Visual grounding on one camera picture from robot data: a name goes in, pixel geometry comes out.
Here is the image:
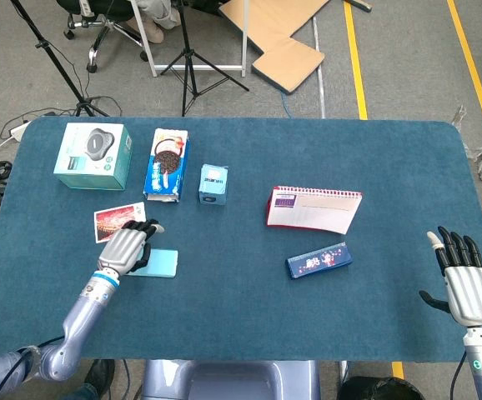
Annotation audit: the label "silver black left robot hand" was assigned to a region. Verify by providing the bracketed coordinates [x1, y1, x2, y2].
[96, 219, 166, 278]

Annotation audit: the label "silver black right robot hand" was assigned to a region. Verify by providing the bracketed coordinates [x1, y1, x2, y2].
[418, 226, 482, 328]

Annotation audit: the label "light blue card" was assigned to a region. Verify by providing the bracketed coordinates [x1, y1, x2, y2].
[123, 248, 179, 278]

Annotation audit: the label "red photo postcard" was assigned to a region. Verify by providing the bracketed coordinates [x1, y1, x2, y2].
[93, 202, 148, 244]

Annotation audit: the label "teal speakerphone box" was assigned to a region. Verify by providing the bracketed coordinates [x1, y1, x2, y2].
[53, 122, 133, 192]

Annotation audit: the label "blue Oreo cookie box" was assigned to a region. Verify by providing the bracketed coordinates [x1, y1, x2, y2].
[143, 127, 190, 204]

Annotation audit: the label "small light blue speaker box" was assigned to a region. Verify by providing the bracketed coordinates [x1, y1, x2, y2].
[198, 163, 230, 206]

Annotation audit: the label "blue felt table cloth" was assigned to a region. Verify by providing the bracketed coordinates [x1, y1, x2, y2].
[0, 116, 482, 362]

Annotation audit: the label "black shoe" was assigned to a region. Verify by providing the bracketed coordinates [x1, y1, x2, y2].
[83, 358, 117, 398]

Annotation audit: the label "black bag lined bin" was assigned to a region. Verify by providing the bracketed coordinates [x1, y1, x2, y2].
[336, 376, 428, 400]

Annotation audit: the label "dark blue printed pencil case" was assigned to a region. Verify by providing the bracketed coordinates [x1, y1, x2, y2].
[286, 243, 354, 280]

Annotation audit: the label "white power strip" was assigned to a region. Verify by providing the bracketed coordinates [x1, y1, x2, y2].
[10, 120, 32, 141]

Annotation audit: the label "lavender robot torso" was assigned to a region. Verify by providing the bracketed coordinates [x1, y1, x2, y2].
[140, 358, 322, 400]

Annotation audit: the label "red spiral desk calendar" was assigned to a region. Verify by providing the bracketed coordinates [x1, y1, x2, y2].
[265, 185, 364, 236]

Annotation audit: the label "black tripod stand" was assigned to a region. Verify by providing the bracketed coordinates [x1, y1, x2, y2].
[9, 0, 111, 118]
[159, 0, 250, 118]

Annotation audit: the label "black office chair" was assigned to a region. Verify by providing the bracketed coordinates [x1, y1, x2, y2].
[55, 0, 150, 74]

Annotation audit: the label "seated person grey trousers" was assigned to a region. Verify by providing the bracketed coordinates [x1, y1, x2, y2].
[123, 0, 183, 44]

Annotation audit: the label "flattened brown cardboard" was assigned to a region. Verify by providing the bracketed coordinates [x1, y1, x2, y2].
[218, 0, 326, 95]

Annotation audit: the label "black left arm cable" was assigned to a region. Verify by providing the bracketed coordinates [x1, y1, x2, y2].
[0, 335, 65, 400]

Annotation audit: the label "white metal frame table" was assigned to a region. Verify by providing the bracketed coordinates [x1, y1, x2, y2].
[130, 0, 249, 78]

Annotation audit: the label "thin blue floor cable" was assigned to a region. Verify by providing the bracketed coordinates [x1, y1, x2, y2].
[279, 89, 293, 120]

